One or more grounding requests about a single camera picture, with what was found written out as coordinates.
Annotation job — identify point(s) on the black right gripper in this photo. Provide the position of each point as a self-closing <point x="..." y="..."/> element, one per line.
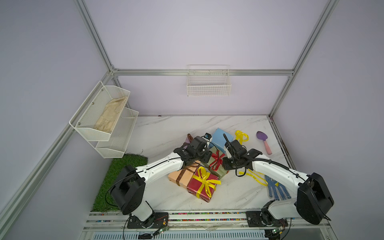
<point x="226" y="165"/>

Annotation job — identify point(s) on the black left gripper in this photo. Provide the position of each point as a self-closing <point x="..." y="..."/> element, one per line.
<point x="207" y="155"/>

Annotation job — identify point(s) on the light blue gift box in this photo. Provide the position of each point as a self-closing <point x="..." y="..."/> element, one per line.
<point x="219" y="141"/>

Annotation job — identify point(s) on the green gift box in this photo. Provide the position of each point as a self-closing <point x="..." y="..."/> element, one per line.
<point x="221" y="172"/>

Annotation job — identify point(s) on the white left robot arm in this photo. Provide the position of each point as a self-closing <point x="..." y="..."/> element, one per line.
<point x="129" y="187"/>

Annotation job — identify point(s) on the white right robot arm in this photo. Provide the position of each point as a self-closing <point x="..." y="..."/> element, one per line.
<point x="311" y="198"/>

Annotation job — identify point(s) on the purple gift box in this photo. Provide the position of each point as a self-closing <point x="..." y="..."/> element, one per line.
<point x="189" y="139"/>

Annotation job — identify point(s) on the brown ribbon on orange box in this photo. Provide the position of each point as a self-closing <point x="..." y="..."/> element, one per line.
<point x="185" y="175"/>

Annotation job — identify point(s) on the yellow ribbon on red box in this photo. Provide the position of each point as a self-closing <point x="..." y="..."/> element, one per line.
<point x="207" y="184"/>

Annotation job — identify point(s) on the orange gift box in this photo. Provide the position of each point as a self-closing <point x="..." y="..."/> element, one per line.
<point x="172" y="176"/>

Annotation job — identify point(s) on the red gift box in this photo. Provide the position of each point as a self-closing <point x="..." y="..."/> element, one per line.
<point x="194" y="185"/>

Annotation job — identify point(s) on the blue dotted work glove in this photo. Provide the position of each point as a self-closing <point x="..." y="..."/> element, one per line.
<point x="276" y="191"/>

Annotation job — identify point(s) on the white two-tier mesh shelf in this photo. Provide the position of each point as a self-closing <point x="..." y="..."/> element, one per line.
<point x="109" y="146"/>

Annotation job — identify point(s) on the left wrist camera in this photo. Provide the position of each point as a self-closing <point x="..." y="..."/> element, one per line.
<point x="208" y="136"/>

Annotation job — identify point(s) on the purple trowel pink handle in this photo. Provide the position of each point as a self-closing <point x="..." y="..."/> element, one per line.
<point x="263" y="137"/>

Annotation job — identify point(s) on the white wire wall basket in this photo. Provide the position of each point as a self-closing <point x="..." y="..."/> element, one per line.
<point x="208" y="81"/>

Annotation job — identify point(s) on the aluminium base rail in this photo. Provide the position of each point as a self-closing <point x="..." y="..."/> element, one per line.
<point x="201" y="225"/>

